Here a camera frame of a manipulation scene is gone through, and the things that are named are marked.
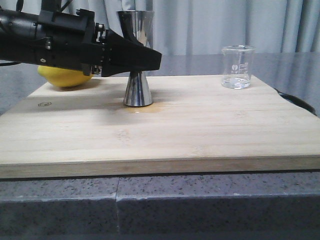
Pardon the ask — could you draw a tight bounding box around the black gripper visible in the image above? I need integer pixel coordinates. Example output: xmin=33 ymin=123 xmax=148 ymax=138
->
xmin=32 ymin=9 xmax=162 ymax=77

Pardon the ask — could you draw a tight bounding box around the steel double jigger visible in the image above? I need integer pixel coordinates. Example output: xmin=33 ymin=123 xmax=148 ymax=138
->
xmin=117 ymin=10 xmax=154 ymax=107

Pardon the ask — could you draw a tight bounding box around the small glass beaker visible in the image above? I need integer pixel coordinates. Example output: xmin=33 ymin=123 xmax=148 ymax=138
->
xmin=221 ymin=45 xmax=256 ymax=90

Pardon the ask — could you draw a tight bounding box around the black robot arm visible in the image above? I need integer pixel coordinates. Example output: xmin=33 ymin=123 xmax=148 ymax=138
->
xmin=0 ymin=8 xmax=162 ymax=77

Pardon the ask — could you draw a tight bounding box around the yellow lemon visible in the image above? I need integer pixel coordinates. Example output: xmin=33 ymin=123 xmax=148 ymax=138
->
xmin=37 ymin=65 xmax=94 ymax=88

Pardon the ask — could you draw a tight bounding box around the grey curtain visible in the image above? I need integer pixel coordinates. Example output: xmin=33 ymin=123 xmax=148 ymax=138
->
xmin=0 ymin=0 xmax=320 ymax=56

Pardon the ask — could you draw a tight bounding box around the light wooden cutting board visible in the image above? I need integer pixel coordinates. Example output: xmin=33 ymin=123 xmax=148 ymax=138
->
xmin=0 ymin=75 xmax=320 ymax=179

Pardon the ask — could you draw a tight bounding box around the black object behind board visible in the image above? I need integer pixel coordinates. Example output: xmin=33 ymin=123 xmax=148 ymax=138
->
xmin=274 ymin=88 xmax=317 ymax=116

